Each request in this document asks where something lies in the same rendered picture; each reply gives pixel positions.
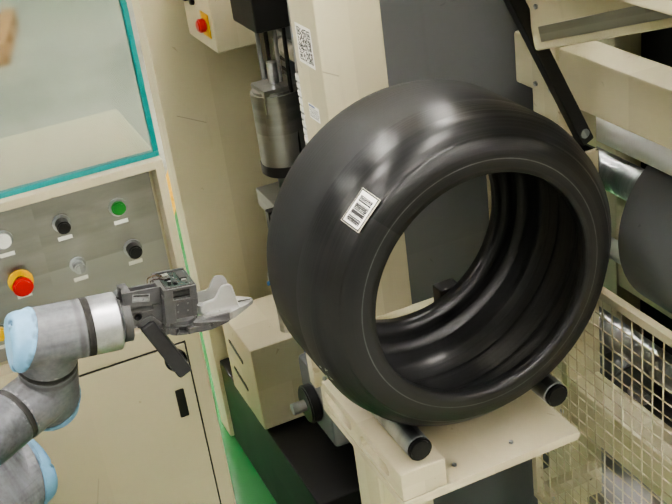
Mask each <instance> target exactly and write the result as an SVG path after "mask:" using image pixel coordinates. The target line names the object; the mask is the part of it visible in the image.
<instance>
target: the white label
mask: <svg viewBox="0 0 672 504"><path fill-rule="evenodd" d="M380 201H381V200H380V199H379V198H377V197H376V196H374V195H373V194H372V193H370V192H369V191H367V190H366V189H364V188H362V189H361V191H360V192H359V194H358V195H357V197H356V198H355V200H354V201H353V202H352V204H351V205H350V207H349V208H348V210H347V211H346V213H345V214H344V216H343V217H342V219H341V220H342V221H343V222H344V223H346V224H347V225H348V226H350V227H351V228H352V229H354V230H355V231H356V232H358V233H359V232H360V231H361V229H362V228H363V226H364V225H365V223H366V222H367V220H368V219H369V217H370V216H371V214H372V213H373V211H374V210H375V208H376V207H377V205H378V204H379V202H380Z"/></svg>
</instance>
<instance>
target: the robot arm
mask: <svg viewBox="0 0 672 504"><path fill-rule="evenodd" d="M151 275H152V276H150V277H148V278H147V281H148V279H149V278H151V277H152V280H151V281H152V283H151V281H150V283H148V282H147V284H143V285H138V286H133V287H127V285H126V284H125V283H123V284H118V285H116V286H117V295H118V297H116V296H115V295H114V293H112V292H107V293H102V294H97V295H92V296H87V297H82V298H77V299H72V300H66V301H61V302H56V303H51V304H46V305H41V306H36V307H25V308H23V309H21V310H17V311H13V312H10V313H9V314H8V315H7V316H6V317H5V320H4V336H5V339H4V340H5V348H6V354H7V359H8V363H9V366H10V368H11V370H12V371H13V372H17V373H18V376H17V377H16V378H15V379H14V380H12V381H11V382H10V383H8V384H7V385H6V386H4V387H3V388H2V389H1V390H0V504H47V503H48V502H49V501H50V500H51V499H52V498H53V497H54V496H55V494H56V492H57V488H58V478H57V473H56V470H55V467H54V465H53V464H52V463H51V459H50V458H49V456H48V455H47V453H46V452H45V450H44V449H43V448H42V447H41V446H40V445H39V444H38V443H37V442H36V441H35V440H34V439H33V438H35V437H37V436H38V435H39V434H40V433H41V432H43V431H55V430H58V429H61V428H63V427H65V426H66V425H68V424H69V423H70V422H71V421H72V420H73V419H74V418H75V416H76V415H77V413H78V410H79V407H80V400H81V388H80V384H79V371H78V359H81V358H86V357H90V356H95V355H99V354H104V353H108V352H113V351H118V350H122V349H123V348H124V347H125V342H129V341H134V338H135V329H134V328H140V329H141V331H142V332H143V334H144V335H145V336H146V337H147V339H148V340H149V341H150V342H151V344H152V345H153V346H154V347H155V348H156V350H157V351H158V352H159V353H160V355H161V356H162V357H163V358H164V362H165V365H166V367H167V368H168V369H169V370H170V371H173V372H175V373H176V374H177V376H178V377H180V378H182V377H183V376H185V375H186V374H187V373H189V372H190V371H191V367H190V365H189V364H188V357H187V355H186V353H185V352H184V351H183V350H181V349H179V348H177V347H176V346H175V345H174V343H173V342H172V341H171V339H170V338H169V337H168V336H167V335H169V334H170V335H173V336H178V335H187V334H192V333H196V332H204V331H208V330H212V329H214V328H217V327H219V326H221V325H223V324H225V323H228V322H229V321H230V320H231V319H233V318H235V317H236V316H238V315H239V314H240V313H242V312H243V311H244V310H245V309H247V308H248V307H249V306H250V305H252V304H253V299H252V298H251V297H243V296H236V295H235V292H234V290H233V287H232V285H230V284H228V283H227V281H226V278H225V277H224V276H222V275H216V276H214V277H213V278H212V280H211V283H210V285H209V287H208V288H207V289H206V290H203V291H198V292H197V286H196V284H195V282H194V281H193V280H192V278H191V277H190V276H189V274H188V273H187V272H186V270H184V267H181V268H176V269H171V270H166V271H161V272H155V273H151ZM198 314H199V315H200V316H198Z"/></svg>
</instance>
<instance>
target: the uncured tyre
mask: <svg viewBox="0 0 672 504"><path fill-rule="evenodd" d="M487 174H488V176H489V180H490V185H491V197H492V203H491V214H490V220H489V225H488V229H487V232H486V235H485V238H484V241H483V243H482V246H481V248H480V250H479V252H478V254H477V256H476V258H475V259H474V261H473V263H472V264H471V266H470V267H469V269H468V270H467V271H466V273H465V274H464V275H463V276H462V278H461V279H460V280H459V281H458V282H457V283H456V284H455V285H454V286H453V287H452V288H451V289H450V290H449V291H448V292H446V293H445V294H444V295H443V296H442V297H440V298H439V299H437V300H436V301H434V302H433V303H431V304H430V305H428V306H426V307H424V308H422V309H420V310H418V311H416V312H413V313H411V314H408V315H404V316H401V317H396V318H391V319H376V299H377V293H378V288H379V283H380V280H381V276H382V273H383V270H384V268H385V265H386V263H387V260H388V258H389V256H390V254H391V252H392V250H393V248H394V247H395V245H396V243H397V242H398V240H399V238H400V237H401V235H402V234H403V233H404V231H405V230H406V229H407V227H408V226H409V225H410V224H411V222H412V221H413V220H414V219H415V218H416V217H417V216H418V215H419V214H420V213H421V212H422V211H423V210H424V209H425V208H426V207H427V206H428V205H429V204H430V203H432V202H433V201H434V200H435V199H437V198H438V197H439V196H441V195H442V194H444V193H445V192H447V191H448V190H450V189H452V188H454V187H455V186H457V185H459V184H461V183H463V182H466V181H468V180H471V179H473V178H476V177H480V176H483V175H487ZM362 188H364V189H366V190H367V191H369V192H370V193H372V194H373V195H374V196H376V197H377V198H379V199H380V200H381V201H380V202H379V204H378V205H377V207H376V208H375V210H374V211H373V213H372V214H371V216H370V217H369V219H368V220H367V222H366V223H365V225H364V226H363V228H362V229H361V231H360V232H359V233H358V232H356V231H355V230H354V229H352V228H351V227H350V226H348V225H347V224H346V223H344V222H343V221H342V220H341V219H342V217H343V216H344V214H345V213H346V211H347V210H348V208H349V207H350V205H351V204H352V202H353V201H354V200H355V198H356V197H357V195H358V194H359V192H360V191H361V189H362ZM610 249H611V215H610V208H609V202H608V198H607V194H606V191H605V188H604V185H603V182H602V180H601V177H600V175H599V173H598V171H597V169H596V167H595V166H594V164H593V162H592V161H591V159H590V158H589V157H588V155H587V154H586V153H585V151H584V150H583V149H582V148H581V147H580V145H579V144H578V143H577V142H576V141H575V139H574V138H573V137H572V136H571V135H570V134H569V133H568V132H567V131H565V130H564V129H563V128H562V127H560V126H559V125H558V124H556V123H555V122H553V121H552V120H550V119H548V118H547V117H545V116H543V115H541V114H539V113H536V112H534V111H532V110H530V109H528V108H526V107H524V106H522V105H520V104H517V103H515V102H513V101H511V100H509V99H507V98H505V97H503V96H501V95H498V94H496V93H494V92H492V91H490V90H488V89H485V88H483V87H480V86H478V85H475V84H471V83H467V82H462V81H456V80H443V79H436V80H419V81H411V82H405V83H400V84H396V85H393V86H390V87H386V88H384V89H381V90H378V91H376V92H374V93H371V94H369V95H367V96H365V97H363V98H361V99H360V100H358V101H356V102H354V103H353V104H351V105H350V106H348V107H347V108H345V109H344V110H342V111H341V112H340V113H338V114H337V115H336V116H335V117H333V118H332V119H331V120H330V121H329V122H327V123H326V124H325V125H324V126H323V127H322V128H321V129H320V130H319V131H318V132H317V133H316V134H315V135H314V136H313V138H312V139H311V140H310V141H309V142H308V143H307V145H306V146H305V147H304V148H303V150H302V151H301V153H300V154H299V155H298V157H297V158H296V160H295V161H294V163H293V165H292V166H291V168H290V170H289V171H288V173H287V175H286V177H285V179H284V181H283V183H282V185H281V188H280V190H279V192H278V195H277V198H276V201H275V204H274V207H273V210H272V214H271V218H270V223H269V229H268V236H267V269H268V276H269V281H270V286H271V291H272V295H273V298H274V302H275V305H276V307H277V309H278V310H279V311H280V312H281V313H280V312H279V311H278V312H279V315H280V317H281V319H282V321H283V323H284V325H285V326H286V328H287V329H288V331H289V332H290V334H291V335H292V337H293V338H294V339H295V340H296V342H297V343H298V344H299V345H300V346H301V347H302V349H303V350H304V351H305V352H306V353H307V354H308V356H309V357H310V358H311V359H312V360H313V362H314V363H315V364H316V365H317V366H318V367H319V369H320V370H321V368H320V366H319V365H318V363H319V364H320V365H322V366H324V367H326V368H327V369H328V371H329V373H330V374H331V376H332V377H333V379H334V380H335V382H336V383H337V384H336V383H334V382H332V381H331V383H332V384H333V385H334V386H335V387H336V388H337V389H338V390H339V391H340V392H341V393H342V394H343V395H344V396H345V397H346V398H348V399H349V400H350V401H352V402H353V403H355V404H356V405H358V406H359V407H361V408H363V409H365V410H367V411H369V412H371V413H373V414H375V415H378V416H380V417H382V418H385V419H387V420H390V421H393V422H397V423H401V424H406V425H413V426H443V425H450V424H456V423H460V422H464V421H468V420H471V419H474V418H477V417H480V416H483V415H485V414H488V413H490V412H492V411H494V410H496V409H498V408H500V407H502V406H504V405H506V404H508V403H510V402H511V401H513V400H515V399H517V398H518V397H520V396H521V395H523V394H525V393H526V392H527V391H529V390H530V389H532V388H533V387H534V386H536V385H537V384H538V383H539V382H541V381H542V380H543V379H544V378H545V377H546V376H547V375H548V374H549V373H551V372H552V371H553V370H554V369H555V368H556V367H557V365H558V364H559V363H560V362H561V361H562V360H563V359H564V358H565V356H566V355H567V354H568V353H569V351H570V350H571V349H572V347H573V346H574V345H575V343H576V342H577V340H578V339H579V337H580V336H581V334H582V333H583V331H584V329H585V327H586V326H587V324H588V322H589V320H590V318H591V316H592V314H593V312H594V309H595V307H596V305H597V302H598V299H599V297H600V294H601V291H602V287H603V283H604V280H605V276H606V272H607V268H608V263H609V257H610ZM281 314H282V315H283V316H284V317H285V318H286V319H287V320H288V321H287V320H286V319H285V318H284V317H283V316H282V315H281ZM288 322H289V323H290V324H291V325H292V326H291V325H290V324H289V323H288ZM317 362H318V363H317ZM321 371H322V370H321ZM322 372H323V371H322Z"/></svg>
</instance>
